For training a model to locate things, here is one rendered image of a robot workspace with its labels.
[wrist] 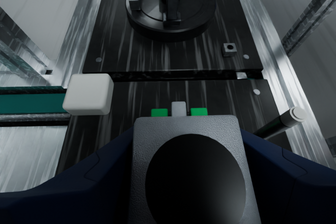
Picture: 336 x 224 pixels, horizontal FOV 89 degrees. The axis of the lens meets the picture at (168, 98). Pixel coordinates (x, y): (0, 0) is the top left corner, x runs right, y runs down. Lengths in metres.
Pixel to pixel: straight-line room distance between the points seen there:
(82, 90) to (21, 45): 0.10
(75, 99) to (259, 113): 0.20
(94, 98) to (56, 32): 0.34
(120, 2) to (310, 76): 0.40
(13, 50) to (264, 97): 0.29
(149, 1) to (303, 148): 0.28
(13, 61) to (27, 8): 0.37
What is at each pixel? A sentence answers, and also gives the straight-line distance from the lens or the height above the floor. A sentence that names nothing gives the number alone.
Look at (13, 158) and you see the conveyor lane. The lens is 0.31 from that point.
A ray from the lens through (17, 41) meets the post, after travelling 0.27.
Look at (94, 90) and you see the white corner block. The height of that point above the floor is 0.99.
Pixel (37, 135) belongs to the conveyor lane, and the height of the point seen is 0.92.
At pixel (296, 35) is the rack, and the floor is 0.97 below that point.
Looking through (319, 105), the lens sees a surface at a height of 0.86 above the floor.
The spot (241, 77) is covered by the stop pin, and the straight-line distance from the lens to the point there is 0.24.
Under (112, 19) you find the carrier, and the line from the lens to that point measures 0.31.
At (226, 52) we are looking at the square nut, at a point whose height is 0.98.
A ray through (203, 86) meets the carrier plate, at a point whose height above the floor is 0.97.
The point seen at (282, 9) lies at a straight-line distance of 0.59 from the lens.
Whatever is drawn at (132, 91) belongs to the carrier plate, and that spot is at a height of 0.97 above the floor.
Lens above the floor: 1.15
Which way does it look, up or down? 62 degrees down
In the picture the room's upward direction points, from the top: 1 degrees counter-clockwise
